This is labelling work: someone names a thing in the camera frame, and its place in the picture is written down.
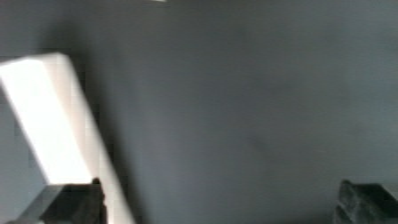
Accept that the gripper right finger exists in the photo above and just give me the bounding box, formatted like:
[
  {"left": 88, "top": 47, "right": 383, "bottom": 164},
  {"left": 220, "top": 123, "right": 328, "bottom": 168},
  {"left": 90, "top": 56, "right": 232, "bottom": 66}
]
[{"left": 332, "top": 180, "right": 398, "bottom": 224}]

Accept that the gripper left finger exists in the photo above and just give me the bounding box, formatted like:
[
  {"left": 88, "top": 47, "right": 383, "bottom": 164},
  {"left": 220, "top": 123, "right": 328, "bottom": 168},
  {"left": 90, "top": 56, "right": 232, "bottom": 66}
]
[{"left": 19, "top": 178, "right": 106, "bottom": 224}]

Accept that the white left barrier rail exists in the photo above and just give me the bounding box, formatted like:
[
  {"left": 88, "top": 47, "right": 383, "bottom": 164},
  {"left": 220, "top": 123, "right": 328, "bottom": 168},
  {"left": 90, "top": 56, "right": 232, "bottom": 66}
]
[{"left": 0, "top": 53, "right": 136, "bottom": 224}]

